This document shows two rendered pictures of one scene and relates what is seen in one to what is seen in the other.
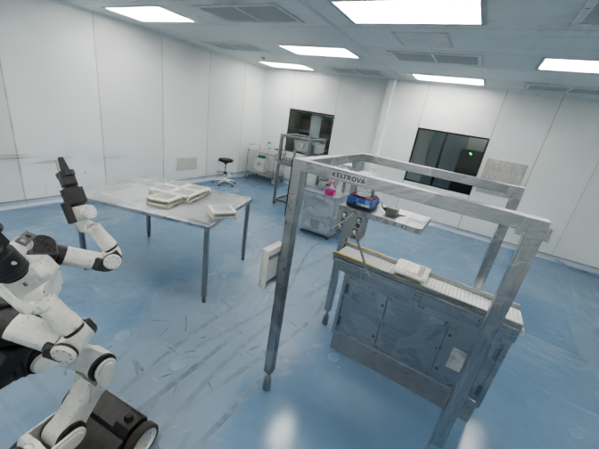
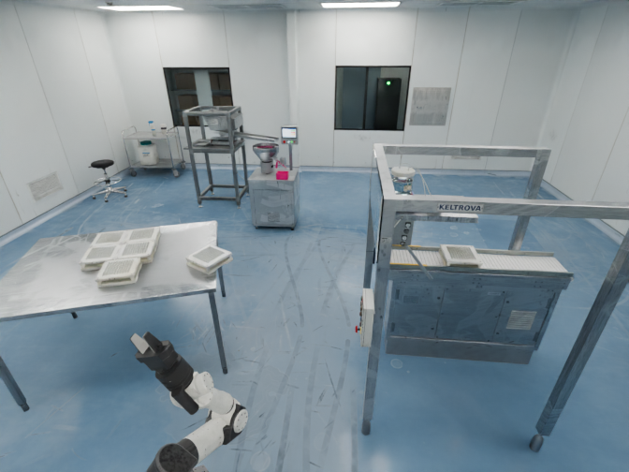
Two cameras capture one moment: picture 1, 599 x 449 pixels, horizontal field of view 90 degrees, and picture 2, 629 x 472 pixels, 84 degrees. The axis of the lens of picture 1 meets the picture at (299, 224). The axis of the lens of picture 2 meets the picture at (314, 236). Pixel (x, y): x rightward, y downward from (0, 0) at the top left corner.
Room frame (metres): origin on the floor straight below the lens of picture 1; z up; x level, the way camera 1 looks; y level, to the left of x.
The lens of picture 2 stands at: (0.42, 0.94, 2.33)
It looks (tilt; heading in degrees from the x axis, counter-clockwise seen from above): 28 degrees down; 337
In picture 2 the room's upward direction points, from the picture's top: straight up
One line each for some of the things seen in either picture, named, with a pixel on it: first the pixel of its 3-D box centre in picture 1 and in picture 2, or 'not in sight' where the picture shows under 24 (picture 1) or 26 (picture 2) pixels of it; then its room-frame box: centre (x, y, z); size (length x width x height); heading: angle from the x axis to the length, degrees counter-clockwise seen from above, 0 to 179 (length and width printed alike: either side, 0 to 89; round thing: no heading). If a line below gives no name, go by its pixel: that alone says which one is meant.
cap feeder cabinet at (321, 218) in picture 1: (323, 211); (275, 199); (5.03, -0.38, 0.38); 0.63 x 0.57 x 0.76; 62
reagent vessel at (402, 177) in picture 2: (367, 183); (402, 180); (2.26, -0.46, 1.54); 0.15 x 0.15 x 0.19
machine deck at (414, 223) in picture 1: (385, 213); (424, 207); (2.21, -0.64, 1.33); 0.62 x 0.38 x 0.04; 61
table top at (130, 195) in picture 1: (171, 198); (118, 261); (3.16, 1.46, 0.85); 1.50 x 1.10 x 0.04; 81
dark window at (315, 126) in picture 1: (307, 134); (200, 97); (8.21, 0.15, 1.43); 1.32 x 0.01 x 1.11; 62
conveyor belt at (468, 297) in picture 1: (418, 282); (468, 264); (2.02, -0.96, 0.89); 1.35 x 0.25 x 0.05; 61
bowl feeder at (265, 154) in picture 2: not in sight; (270, 159); (5.10, -0.36, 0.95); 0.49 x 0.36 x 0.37; 62
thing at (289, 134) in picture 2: not in sight; (289, 149); (5.06, -0.63, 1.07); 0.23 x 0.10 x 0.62; 62
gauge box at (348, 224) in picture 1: (351, 223); (395, 228); (2.19, -0.40, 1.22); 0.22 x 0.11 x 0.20; 61
